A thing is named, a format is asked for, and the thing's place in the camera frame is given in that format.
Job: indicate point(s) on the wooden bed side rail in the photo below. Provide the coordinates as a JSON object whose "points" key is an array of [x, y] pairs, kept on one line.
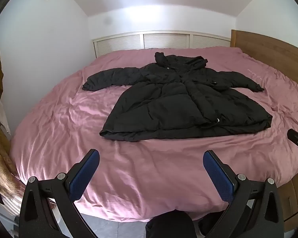
{"points": [[288, 193]]}

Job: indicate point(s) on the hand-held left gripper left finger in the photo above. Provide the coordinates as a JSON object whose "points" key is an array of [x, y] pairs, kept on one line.
{"points": [[83, 176]]}

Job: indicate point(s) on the black puffer coat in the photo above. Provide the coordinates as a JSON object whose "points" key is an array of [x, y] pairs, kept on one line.
{"points": [[176, 104]]}

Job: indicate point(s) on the person's leg in dark pants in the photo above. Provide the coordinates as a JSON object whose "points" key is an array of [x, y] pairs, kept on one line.
{"points": [[170, 224]]}

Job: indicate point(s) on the pink bed duvet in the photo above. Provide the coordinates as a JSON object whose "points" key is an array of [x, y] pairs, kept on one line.
{"points": [[89, 129]]}

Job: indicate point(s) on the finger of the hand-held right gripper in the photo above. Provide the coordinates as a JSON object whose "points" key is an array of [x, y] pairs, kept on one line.
{"points": [[296, 137]]}

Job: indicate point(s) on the wooden headboard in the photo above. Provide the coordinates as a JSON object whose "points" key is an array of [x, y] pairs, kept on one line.
{"points": [[270, 47]]}

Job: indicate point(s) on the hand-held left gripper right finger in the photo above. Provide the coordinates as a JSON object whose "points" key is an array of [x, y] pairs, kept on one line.
{"points": [[218, 176]]}

